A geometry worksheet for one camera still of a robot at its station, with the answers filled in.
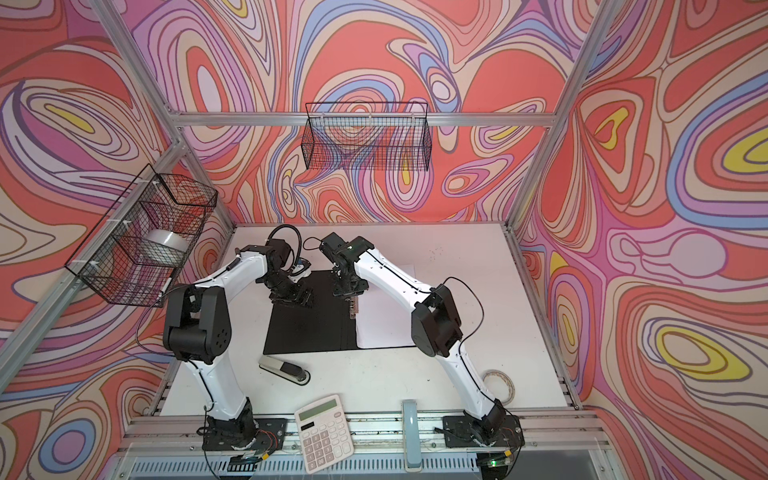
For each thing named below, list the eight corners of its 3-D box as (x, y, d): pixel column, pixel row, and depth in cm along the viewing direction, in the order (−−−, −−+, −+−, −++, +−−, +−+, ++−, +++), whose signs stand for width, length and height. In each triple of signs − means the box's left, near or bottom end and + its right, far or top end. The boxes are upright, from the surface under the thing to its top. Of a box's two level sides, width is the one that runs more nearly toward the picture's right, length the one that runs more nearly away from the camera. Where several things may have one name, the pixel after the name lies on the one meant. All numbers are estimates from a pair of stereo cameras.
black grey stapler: (258, 369, 86) (252, 363, 82) (265, 357, 88) (259, 351, 84) (305, 388, 83) (301, 382, 79) (312, 375, 85) (308, 369, 81)
